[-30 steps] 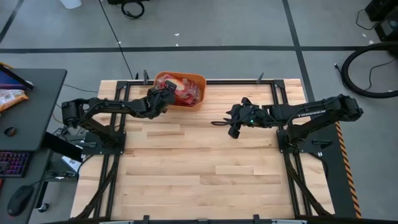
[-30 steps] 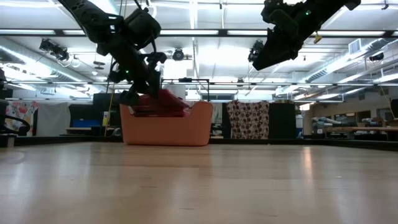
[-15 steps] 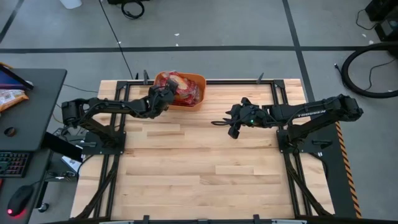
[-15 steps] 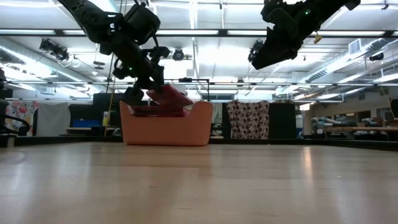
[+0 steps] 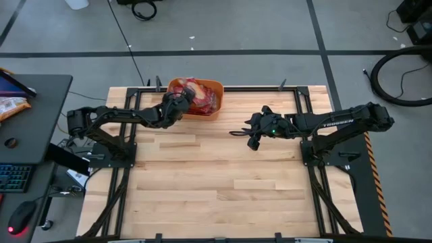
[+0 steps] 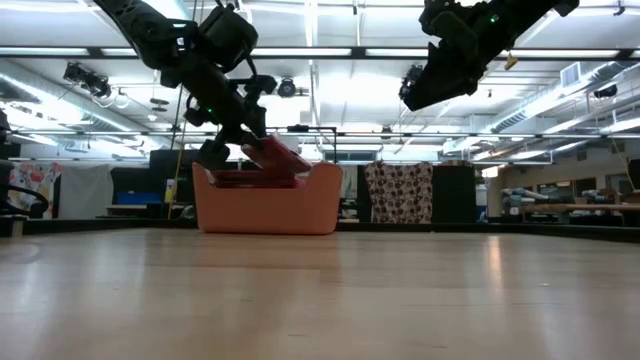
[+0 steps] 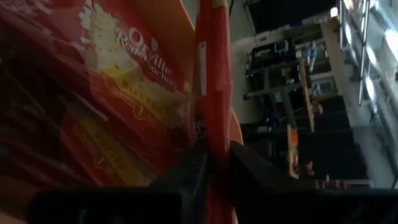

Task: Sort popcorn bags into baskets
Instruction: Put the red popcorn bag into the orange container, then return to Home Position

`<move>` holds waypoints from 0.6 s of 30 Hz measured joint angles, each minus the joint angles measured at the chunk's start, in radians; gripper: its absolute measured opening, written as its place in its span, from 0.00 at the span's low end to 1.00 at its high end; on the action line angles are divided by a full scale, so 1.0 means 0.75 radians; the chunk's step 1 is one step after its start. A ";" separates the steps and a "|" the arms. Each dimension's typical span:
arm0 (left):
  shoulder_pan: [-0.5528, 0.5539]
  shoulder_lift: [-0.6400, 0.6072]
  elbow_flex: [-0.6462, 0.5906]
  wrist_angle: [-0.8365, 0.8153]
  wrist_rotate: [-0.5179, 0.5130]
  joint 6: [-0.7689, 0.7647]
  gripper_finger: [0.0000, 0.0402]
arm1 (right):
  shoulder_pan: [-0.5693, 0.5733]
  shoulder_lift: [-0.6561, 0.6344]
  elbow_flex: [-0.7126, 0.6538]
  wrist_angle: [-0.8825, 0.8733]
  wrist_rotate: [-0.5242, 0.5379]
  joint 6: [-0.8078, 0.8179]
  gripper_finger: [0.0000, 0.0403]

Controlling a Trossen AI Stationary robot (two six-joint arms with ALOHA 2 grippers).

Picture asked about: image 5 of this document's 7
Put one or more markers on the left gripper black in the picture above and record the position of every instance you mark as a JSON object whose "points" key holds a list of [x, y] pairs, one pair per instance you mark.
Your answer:
{"points": [[175, 106]]}

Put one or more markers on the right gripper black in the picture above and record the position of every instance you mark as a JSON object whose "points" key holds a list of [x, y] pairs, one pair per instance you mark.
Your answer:
{"points": [[270, 126]]}

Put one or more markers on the red popcorn bag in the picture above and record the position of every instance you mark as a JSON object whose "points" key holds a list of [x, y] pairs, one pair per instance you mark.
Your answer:
{"points": [[200, 110], [184, 84], [207, 98]]}

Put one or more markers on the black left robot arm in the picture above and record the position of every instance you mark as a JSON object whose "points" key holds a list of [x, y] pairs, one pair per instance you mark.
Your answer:
{"points": [[118, 114]]}

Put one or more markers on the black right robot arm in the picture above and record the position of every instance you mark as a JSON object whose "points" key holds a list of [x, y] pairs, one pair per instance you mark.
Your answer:
{"points": [[337, 121]]}

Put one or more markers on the orange plastic basket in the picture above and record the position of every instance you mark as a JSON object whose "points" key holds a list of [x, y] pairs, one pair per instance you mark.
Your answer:
{"points": [[202, 117]]}

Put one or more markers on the black side platform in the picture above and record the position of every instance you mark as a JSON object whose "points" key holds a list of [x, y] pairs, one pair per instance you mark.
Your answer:
{"points": [[362, 189]]}

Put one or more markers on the white printed paper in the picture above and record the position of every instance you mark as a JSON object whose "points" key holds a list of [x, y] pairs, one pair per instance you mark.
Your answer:
{"points": [[79, 177]]}

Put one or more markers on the white bin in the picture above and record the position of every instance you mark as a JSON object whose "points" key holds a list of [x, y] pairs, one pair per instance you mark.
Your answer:
{"points": [[77, 4]]}

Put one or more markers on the black yellow hazard tape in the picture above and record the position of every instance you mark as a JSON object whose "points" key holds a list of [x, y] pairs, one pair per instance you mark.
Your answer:
{"points": [[379, 189]]}

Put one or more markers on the black desk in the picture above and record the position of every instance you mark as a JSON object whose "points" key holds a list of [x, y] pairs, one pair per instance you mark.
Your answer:
{"points": [[40, 128]]}

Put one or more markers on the orange snack bag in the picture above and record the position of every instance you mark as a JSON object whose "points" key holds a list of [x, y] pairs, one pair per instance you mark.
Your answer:
{"points": [[11, 107]]}

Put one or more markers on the laptop with purple screen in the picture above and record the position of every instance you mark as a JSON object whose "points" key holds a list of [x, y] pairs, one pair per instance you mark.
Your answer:
{"points": [[10, 88]]}

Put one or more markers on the small round black object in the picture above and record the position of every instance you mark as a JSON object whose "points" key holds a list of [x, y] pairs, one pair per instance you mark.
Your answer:
{"points": [[11, 143]]}

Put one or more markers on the black caster wheel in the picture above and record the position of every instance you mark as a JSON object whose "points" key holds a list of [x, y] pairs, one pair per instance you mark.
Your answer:
{"points": [[47, 225]]}

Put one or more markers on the black backlit keyboard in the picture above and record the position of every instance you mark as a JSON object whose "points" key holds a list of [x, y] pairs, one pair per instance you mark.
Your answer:
{"points": [[15, 178]]}

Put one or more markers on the black equipment case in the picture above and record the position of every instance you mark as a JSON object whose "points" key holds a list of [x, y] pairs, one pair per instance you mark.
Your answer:
{"points": [[420, 30]]}

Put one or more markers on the black mouse red light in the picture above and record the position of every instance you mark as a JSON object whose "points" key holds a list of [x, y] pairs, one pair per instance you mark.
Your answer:
{"points": [[22, 216]]}

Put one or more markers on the black frame clamp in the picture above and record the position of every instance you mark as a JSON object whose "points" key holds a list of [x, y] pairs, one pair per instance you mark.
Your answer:
{"points": [[281, 86], [158, 238], [278, 238], [158, 84]]}

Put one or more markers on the black aluminium table frame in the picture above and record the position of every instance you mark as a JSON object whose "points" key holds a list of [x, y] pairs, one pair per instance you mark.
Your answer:
{"points": [[253, 89]]}

